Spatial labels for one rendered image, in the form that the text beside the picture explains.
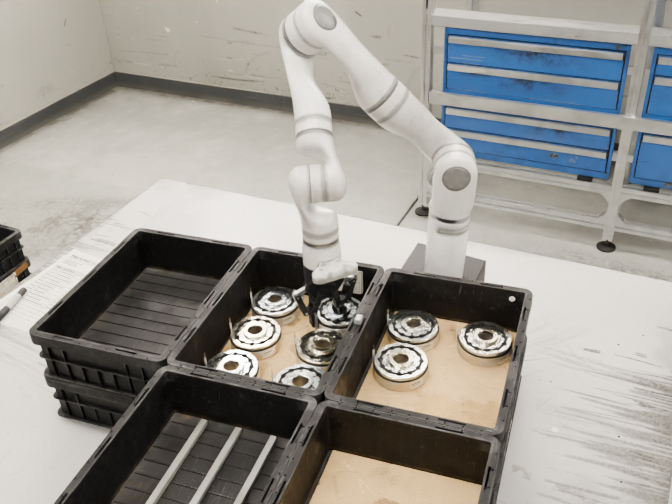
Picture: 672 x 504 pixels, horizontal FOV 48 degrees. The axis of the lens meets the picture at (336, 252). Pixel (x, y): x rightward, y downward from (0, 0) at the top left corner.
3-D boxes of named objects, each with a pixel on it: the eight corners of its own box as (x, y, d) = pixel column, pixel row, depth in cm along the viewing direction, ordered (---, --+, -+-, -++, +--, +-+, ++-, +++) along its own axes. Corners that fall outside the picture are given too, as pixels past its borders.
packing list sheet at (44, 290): (69, 248, 211) (68, 247, 210) (135, 266, 202) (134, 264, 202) (-23, 316, 186) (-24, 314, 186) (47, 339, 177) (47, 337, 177)
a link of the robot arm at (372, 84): (316, -16, 142) (408, 74, 152) (288, 9, 149) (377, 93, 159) (298, 13, 137) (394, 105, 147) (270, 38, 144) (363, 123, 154)
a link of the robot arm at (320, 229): (293, 250, 141) (340, 246, 141) (286, 177, 133) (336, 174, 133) (292, 230, 147) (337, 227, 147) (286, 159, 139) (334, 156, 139)
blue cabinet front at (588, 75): (440, 151, 337) (445, 26, 306) (608, 178, 310) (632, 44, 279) (438, 154, 335) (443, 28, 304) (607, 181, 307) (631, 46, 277)
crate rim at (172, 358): (256, 254, 167) (254, 245, 165) (386, 275, 158) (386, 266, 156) (164, 373, 135) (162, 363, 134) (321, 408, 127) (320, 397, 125)
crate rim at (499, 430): (386, 275, 158) (386, 266, 156) (532, 299, 149) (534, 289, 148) (321, 408, 127) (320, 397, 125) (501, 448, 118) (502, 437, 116)
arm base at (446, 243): (435, 256, 183) (441, 196, 172) (469, 270, 178) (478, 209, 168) (416, 275, 176) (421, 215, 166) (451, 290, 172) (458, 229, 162)
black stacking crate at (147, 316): (146, 269, 181) (137, 229, 174) (259, 289, 172) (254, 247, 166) (41, 379, 150) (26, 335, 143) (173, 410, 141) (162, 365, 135)
